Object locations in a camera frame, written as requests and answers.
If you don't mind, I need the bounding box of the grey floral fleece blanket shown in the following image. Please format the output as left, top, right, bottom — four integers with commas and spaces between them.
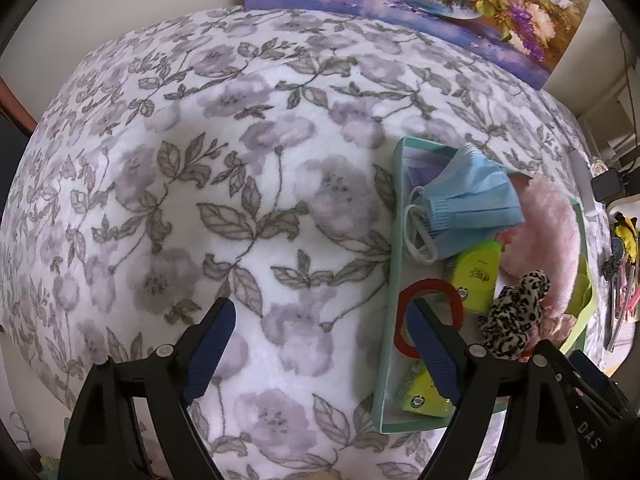
0, 7, 613, 480

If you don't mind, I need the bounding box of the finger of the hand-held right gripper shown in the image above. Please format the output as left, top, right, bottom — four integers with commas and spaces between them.
542, 340, 576, 378
569, 350, 628, 418

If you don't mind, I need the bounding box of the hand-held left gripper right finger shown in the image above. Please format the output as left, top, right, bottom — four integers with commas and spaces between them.
405, 297, 583, 480

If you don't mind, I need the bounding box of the black white spotted scrunchie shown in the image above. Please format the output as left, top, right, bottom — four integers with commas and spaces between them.
477, 270, 552, 358

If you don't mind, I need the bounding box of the purple baby wipes packet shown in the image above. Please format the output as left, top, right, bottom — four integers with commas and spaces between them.
405, 152, 451, 191

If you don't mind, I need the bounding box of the black cable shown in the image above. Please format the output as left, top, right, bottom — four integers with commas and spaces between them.
617, 30, 640, 176

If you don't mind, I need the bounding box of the blue face mask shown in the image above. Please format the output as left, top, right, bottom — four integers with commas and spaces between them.
402, 142, 526, 263

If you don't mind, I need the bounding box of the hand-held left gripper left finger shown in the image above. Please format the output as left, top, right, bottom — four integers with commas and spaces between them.
59, 297, 237, 480

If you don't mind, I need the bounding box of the black power adapter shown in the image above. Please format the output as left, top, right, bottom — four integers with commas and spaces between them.
591, 167, 623, 203

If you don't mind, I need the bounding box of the green cloth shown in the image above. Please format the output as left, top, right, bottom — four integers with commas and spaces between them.
557, 255, 598, 356

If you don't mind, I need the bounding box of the green tissue pack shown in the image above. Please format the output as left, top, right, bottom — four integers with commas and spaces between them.
442, 239, 503, 311
392, 360, 456, 418

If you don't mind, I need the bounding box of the pink fuzzy striped sock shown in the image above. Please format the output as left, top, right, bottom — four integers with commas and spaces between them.
495, 178, 581, 311

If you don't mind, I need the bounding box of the red oval ring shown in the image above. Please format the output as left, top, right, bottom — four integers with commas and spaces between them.
393, 280, 463, 360

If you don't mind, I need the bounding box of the yellow toy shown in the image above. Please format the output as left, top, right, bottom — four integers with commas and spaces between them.
612, 212, 639, 261

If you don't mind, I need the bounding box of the teal cardboard box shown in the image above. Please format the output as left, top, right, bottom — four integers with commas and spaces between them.
372, 136, 601, 435

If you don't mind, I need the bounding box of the bunch of keys and pens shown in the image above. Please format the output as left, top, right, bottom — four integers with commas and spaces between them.
602, 237, 640, 351

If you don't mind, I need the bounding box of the white power strip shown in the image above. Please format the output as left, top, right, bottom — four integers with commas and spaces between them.
567, 147, 606, 218

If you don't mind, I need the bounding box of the brown wooden frame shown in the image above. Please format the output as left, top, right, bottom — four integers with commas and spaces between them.
0, 77, 38, 136

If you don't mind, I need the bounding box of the pink floral scrunchie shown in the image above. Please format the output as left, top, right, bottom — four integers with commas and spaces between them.
537, 305, 576, 343

